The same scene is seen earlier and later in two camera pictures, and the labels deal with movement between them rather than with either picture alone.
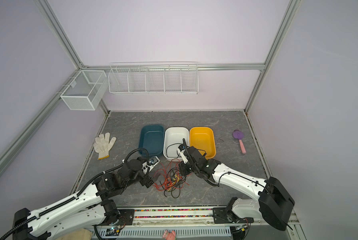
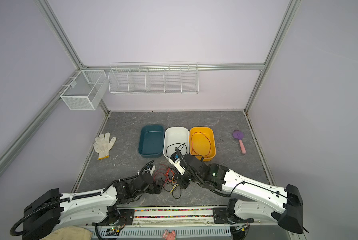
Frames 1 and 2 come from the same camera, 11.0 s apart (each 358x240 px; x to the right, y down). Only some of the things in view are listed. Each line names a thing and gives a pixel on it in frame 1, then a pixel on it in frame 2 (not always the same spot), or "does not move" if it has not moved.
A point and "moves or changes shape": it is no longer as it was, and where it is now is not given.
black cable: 167,148 does not move
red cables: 170,177 moves or changes shape
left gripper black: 146,181 to 153,190
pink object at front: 169,236 does not move
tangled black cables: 174,179 does not move
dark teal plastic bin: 151,137 does not move
